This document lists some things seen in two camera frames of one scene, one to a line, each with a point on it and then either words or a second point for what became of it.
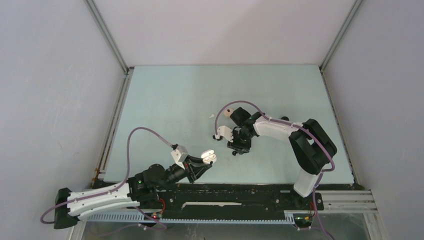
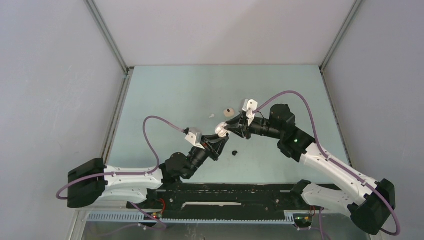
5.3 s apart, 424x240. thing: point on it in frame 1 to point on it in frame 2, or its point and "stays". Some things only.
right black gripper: [241, 148] to [239, 128]
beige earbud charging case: [227, 112] stays
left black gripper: [195, 171] to [214, 145]
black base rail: [234, 198] stays
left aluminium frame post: [105, 31] stays
